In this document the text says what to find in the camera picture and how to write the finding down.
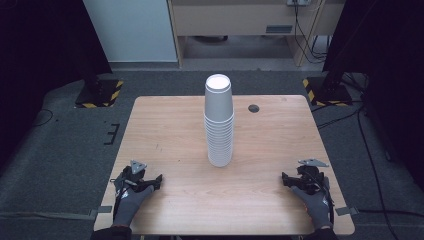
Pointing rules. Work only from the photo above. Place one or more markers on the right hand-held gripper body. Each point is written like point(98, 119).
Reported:
point(311, 176)

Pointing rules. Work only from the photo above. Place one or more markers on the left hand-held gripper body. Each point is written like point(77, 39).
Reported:
point(132, 177)

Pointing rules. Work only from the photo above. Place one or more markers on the stack of white paper cups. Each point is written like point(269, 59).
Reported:
point(218, 133)

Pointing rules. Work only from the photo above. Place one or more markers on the grey tape strip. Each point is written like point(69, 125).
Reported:
point(346, 210)
point(101, 211)

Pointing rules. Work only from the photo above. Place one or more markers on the round grey table grommet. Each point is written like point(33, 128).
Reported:
point(253, 108)

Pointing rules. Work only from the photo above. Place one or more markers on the black stand base striped edges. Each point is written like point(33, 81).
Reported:
point(328, 93)
point(100, 95)

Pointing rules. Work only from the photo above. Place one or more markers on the black curtain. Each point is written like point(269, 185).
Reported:
point(390, 66)
point(40, 66)

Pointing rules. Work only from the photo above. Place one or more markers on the white cabinet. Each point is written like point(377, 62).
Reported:
point(133, 30)

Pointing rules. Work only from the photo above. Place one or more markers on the beige wooden desk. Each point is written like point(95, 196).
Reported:
point(233, 20)

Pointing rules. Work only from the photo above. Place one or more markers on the white power strip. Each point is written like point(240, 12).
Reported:
point(297, 2)

